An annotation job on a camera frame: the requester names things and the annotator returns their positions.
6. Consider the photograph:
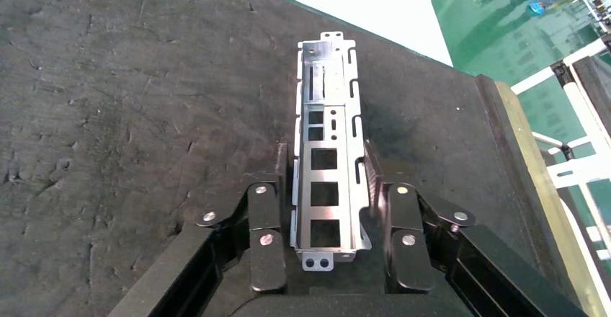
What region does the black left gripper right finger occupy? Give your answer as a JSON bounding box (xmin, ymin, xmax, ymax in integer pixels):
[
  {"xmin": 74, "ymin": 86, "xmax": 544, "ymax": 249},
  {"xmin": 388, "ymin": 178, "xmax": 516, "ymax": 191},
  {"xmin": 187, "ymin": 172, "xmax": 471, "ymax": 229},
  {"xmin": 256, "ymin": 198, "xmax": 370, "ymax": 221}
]
[{"xmin": 365, "ymin": 140, "xmax": 588, "ymax": 317}]

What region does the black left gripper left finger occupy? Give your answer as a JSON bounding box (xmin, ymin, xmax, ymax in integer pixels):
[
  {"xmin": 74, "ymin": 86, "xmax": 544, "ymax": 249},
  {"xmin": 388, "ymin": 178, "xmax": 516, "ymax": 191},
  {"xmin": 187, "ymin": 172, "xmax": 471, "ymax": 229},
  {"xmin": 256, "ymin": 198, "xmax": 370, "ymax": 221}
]
[{"xmin": 110, "ymin": 143, "xmax": 290, "ymax": 317}]

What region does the silver perforated metal bracket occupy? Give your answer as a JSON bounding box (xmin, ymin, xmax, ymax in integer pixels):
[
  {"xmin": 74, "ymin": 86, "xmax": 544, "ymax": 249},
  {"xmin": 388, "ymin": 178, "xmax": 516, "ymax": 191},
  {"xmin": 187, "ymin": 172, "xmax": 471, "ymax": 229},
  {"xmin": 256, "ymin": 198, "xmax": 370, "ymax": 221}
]
[{"xmin": 288, "ymin": 30, "xmax": 373, "ymax": 273}]

